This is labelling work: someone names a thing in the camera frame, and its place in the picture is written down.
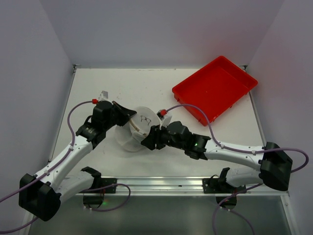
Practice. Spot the red plastic tray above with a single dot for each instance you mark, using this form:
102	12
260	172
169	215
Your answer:
214	88

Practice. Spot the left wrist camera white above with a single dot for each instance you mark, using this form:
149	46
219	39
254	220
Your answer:
103	96

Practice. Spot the aluminium mounting rail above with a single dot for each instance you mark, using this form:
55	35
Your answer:
176	186

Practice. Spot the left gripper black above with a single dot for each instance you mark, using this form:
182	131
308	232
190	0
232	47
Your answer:
118	115

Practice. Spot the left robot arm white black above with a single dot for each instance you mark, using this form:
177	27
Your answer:
43	193

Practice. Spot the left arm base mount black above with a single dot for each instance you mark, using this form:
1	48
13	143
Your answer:
94	197

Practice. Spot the white mesh laundry bag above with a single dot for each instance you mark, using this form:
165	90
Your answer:
130	136

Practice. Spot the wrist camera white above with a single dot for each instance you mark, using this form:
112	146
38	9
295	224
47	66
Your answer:
103	96
165	118

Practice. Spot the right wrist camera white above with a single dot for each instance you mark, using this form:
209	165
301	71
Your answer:
165	118

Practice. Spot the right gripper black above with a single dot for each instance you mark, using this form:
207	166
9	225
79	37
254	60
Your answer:
153	138

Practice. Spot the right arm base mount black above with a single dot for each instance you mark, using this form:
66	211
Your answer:
217	184

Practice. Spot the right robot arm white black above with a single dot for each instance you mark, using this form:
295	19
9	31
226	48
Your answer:
268	165

